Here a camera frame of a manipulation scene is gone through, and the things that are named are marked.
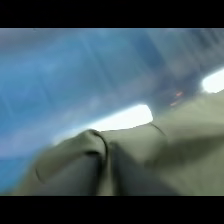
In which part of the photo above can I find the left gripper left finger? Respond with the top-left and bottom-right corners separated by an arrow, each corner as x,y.
44,153 -> 104,197

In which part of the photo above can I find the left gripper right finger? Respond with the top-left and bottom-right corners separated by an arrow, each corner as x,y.
109,143 -> 180,197

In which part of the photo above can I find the olive green garment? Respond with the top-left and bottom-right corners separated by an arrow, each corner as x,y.
12,90 -> 224,197

